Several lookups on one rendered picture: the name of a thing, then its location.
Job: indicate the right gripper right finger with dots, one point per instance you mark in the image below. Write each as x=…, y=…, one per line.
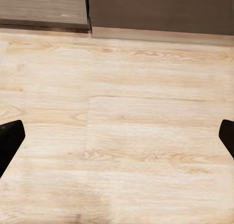
x=226, y=134

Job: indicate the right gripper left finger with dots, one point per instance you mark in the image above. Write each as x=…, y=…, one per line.
x=12, y=135

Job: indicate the dishwasher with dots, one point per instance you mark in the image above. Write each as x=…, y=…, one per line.
x=53, y=13

